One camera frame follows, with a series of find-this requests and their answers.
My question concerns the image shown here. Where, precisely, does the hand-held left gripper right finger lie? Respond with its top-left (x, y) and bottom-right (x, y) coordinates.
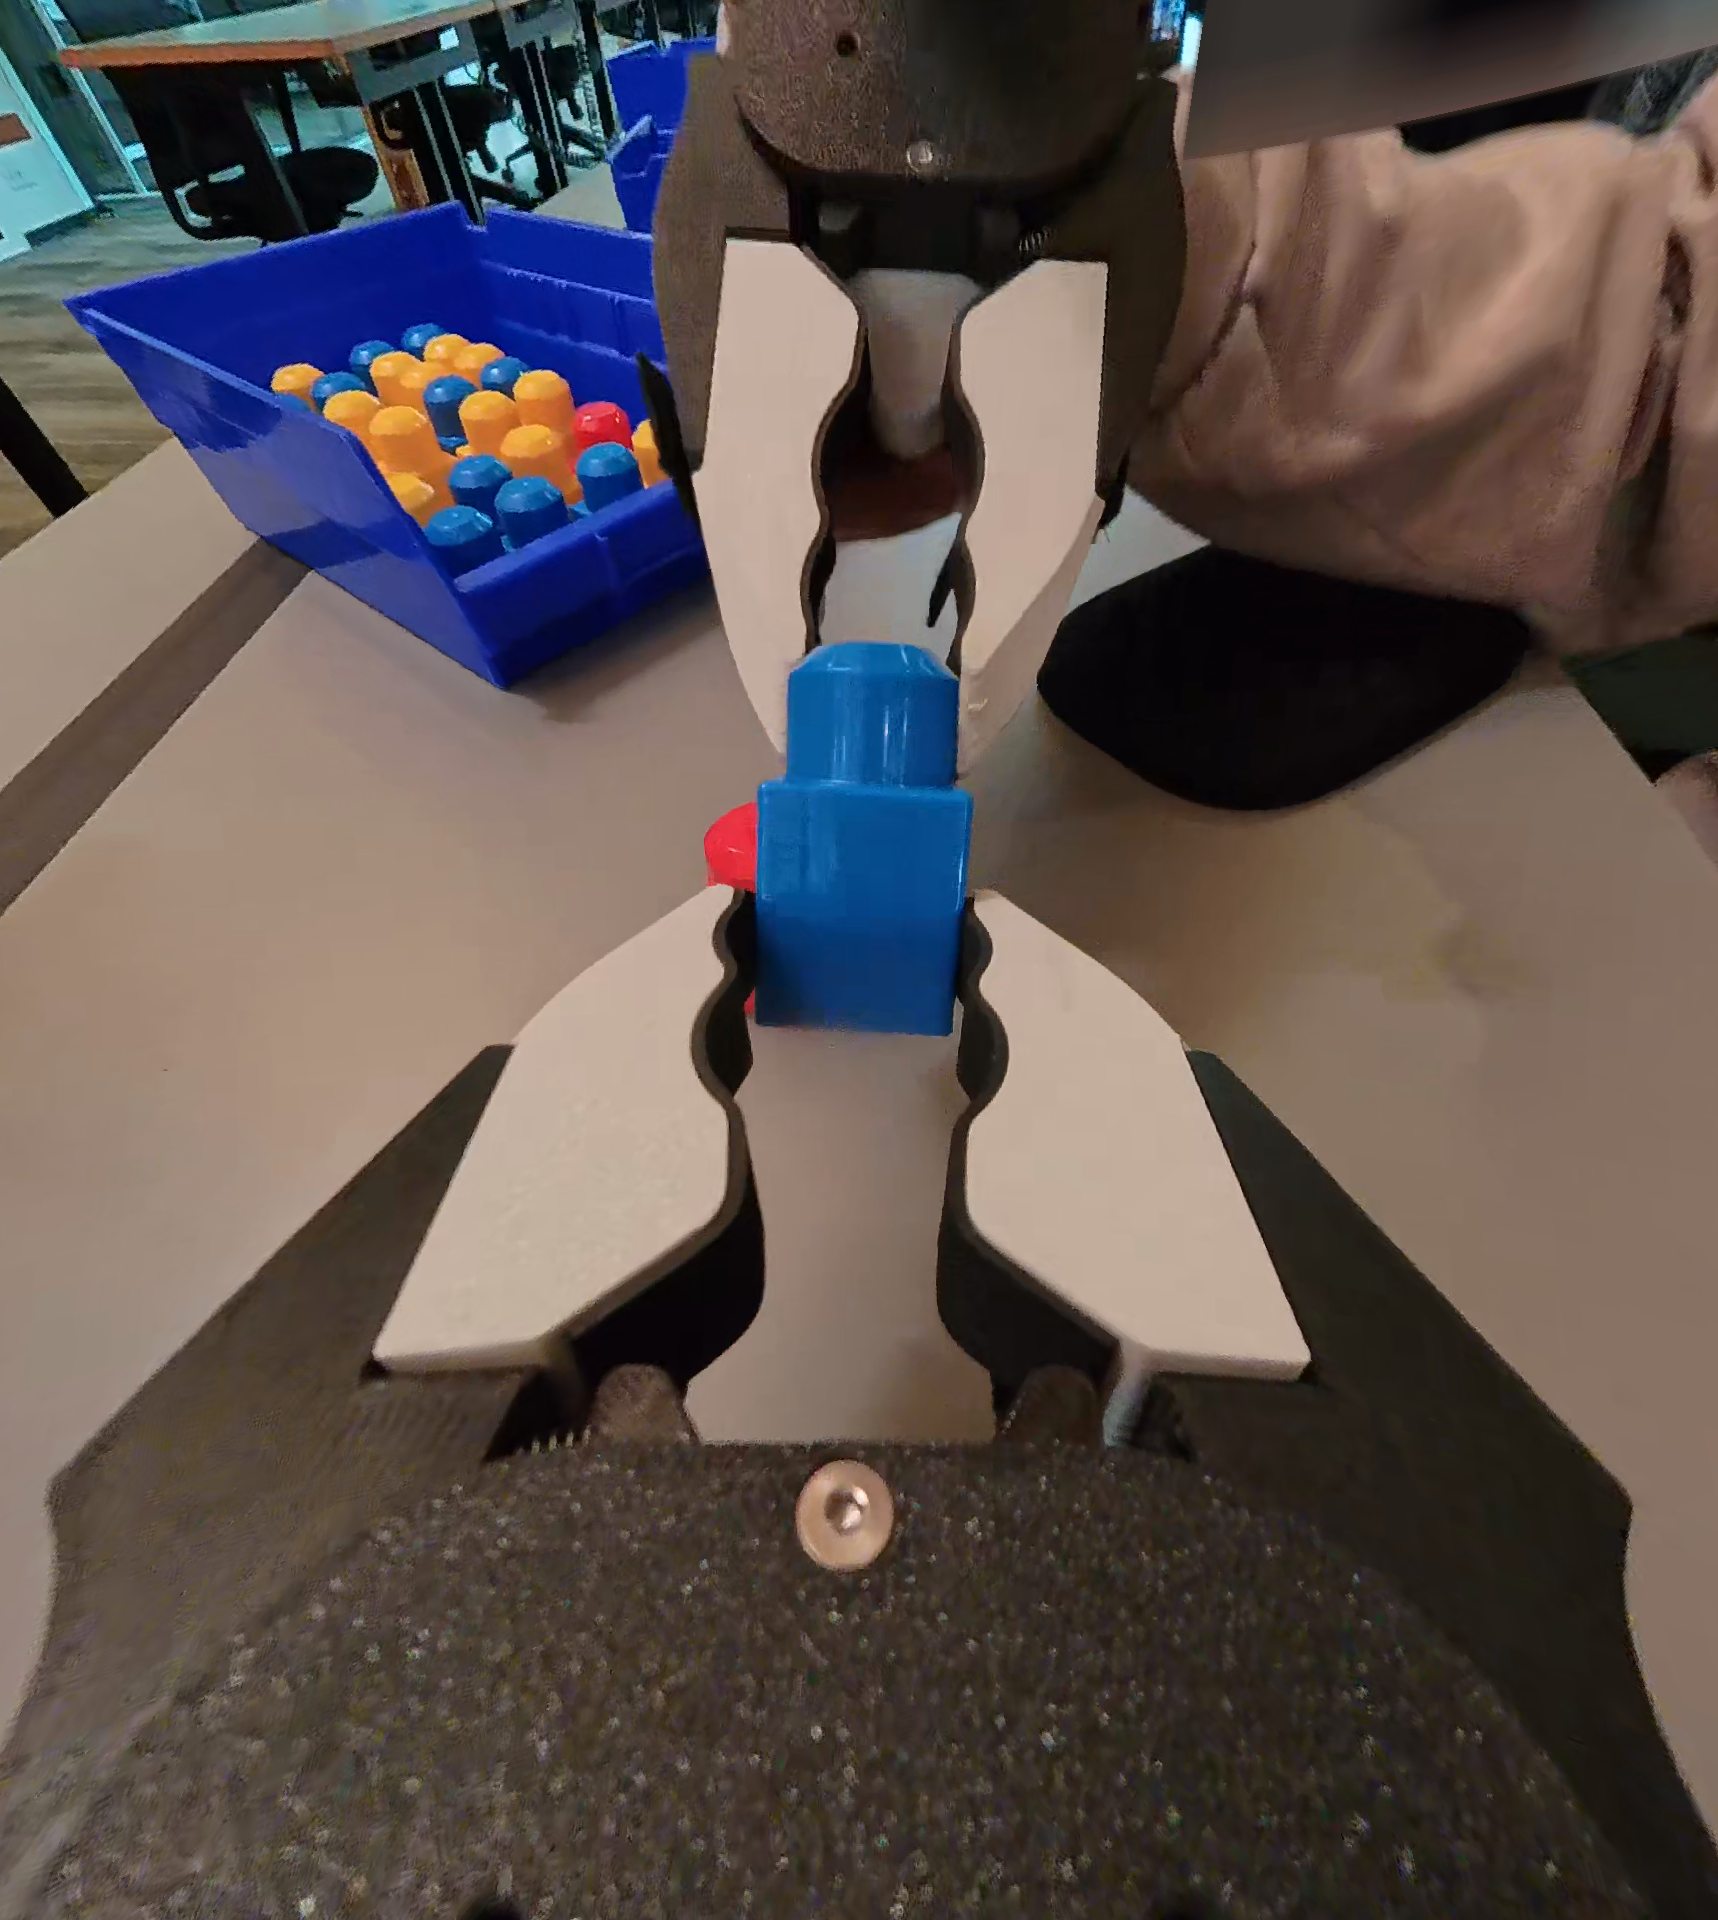
top-left (938, 885), bottom-right (1319, 1440)

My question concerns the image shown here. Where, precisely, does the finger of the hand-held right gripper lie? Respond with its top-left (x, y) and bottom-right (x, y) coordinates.
top-left (926, 258), bottom-right (1114, 753)
top-left (716, 233), bottom-right (869, 761)

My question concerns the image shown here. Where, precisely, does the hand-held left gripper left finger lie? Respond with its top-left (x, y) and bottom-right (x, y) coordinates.
top-left (369, 885), bottom-right (773, 1382)

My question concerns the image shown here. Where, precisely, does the pile of colourful toy blocks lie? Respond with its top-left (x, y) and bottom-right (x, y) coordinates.
top-left (270, 322), bottom-right (674, 581)

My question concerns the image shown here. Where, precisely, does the red toy block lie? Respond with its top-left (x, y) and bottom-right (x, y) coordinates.
top-left (701, 799), bottom-right (769, 1027)

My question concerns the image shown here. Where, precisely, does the blue single-stud toy block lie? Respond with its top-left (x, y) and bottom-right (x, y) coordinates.
top-left (755, 641), bottom-right (977, 1040)

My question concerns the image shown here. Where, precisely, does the person's right forearm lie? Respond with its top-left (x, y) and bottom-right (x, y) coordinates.
top-left (1136, 23), bottom-right (1718, 663)

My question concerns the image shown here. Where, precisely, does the black pad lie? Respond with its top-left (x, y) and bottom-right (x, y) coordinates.
top-left (1038, 546), bottom-right (1537, 813)

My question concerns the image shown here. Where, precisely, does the black office chair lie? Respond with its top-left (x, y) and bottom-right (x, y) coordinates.
top-left (1560, 632), bottom-right (1718, 770)
top-left (176, 143), bottom-right (382, 247)

